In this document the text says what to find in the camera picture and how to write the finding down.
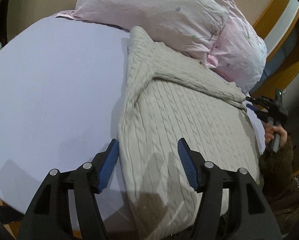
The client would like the beige cable-knit sweater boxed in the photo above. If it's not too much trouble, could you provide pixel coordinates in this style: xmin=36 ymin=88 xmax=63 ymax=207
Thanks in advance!
xmin=118 ymin=27 xmax=261 ymax=239

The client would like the dark fuzzy sleeve forearm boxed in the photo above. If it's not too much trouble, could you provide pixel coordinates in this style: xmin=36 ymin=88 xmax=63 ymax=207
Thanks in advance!
xmin=259 ymin=138 xmax=299 ymax=236

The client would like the person's right hand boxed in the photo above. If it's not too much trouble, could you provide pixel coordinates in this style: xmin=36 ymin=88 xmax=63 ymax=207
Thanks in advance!
xmin=265 ymin=123 xmax=288 ymax=147

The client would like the lower pink tree-print pillow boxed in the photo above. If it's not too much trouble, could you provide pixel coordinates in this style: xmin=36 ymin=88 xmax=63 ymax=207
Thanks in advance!
xmin=206 ymin=0 xmax=267 ymax=94

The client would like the upper pink floral pillow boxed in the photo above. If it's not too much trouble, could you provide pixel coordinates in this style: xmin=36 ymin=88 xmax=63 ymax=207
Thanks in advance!
xmin=72 ymin=0 xmax=231 ymax=59

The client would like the lavender bed sheet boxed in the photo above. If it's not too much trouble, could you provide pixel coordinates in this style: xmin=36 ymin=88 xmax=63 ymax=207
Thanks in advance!
xmin=0 ymin=11 xmax=267 ymax=233

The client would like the wooden framed wall shelf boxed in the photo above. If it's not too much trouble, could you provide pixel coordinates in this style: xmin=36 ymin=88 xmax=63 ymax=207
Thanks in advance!
xmin=250 ymin=0 xmax=299 ymax=97

